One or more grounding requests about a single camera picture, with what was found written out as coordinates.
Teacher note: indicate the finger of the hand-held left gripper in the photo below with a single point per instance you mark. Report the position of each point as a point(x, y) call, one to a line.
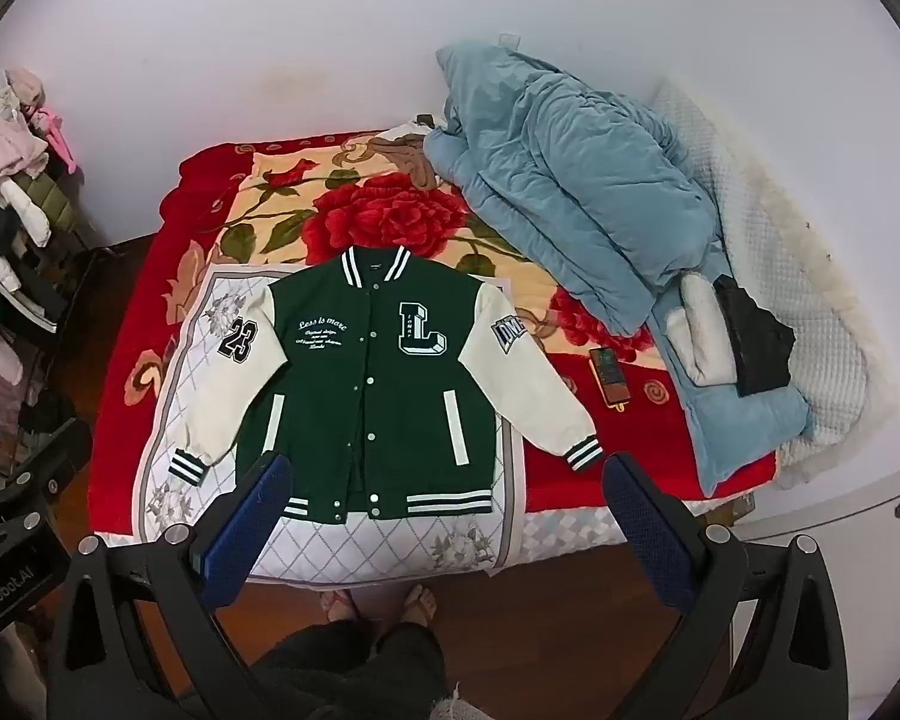
point(45, 454)

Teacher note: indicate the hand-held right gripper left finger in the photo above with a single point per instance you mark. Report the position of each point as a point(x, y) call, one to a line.
point(247, 529)

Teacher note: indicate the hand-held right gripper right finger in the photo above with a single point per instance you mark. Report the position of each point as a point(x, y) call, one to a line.
point(645, 532)

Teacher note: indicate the green and white varsity jacket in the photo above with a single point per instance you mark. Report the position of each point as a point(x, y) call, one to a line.
point(390, 405)

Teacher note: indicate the stack of folded clothes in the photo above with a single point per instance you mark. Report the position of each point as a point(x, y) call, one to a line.
point(15, 150)

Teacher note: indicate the white quilted flower-print mat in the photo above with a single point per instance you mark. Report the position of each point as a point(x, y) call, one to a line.
point(360, 547)

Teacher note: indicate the person's left foot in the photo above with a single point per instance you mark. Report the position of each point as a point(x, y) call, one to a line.
point(337, 606)

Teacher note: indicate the person's foot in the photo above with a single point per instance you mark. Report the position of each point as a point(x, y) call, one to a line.
point(337, 606)
point(418, 604)

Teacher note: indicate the brown rectangular device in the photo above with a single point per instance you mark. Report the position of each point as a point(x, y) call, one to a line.
point(607, 379)

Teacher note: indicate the person's dark trousers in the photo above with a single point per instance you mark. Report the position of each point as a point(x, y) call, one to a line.
point(352, 675)

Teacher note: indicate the person's right foot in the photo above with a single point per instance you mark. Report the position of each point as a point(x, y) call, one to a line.
point(418, 604)

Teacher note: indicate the white fluffy cloth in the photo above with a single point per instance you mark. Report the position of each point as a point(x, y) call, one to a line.
point(701, 337)

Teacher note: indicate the black cloth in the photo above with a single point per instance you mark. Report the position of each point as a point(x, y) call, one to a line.
point(754, 345)

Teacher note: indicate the white textured bedspread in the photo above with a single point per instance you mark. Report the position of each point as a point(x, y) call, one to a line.
point(795, 240)

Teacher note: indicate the red floral blanket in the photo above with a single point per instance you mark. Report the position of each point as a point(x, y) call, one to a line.
point(390, 210)

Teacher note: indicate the light blue duvet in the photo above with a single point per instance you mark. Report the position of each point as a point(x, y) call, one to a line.
point(570, 187)

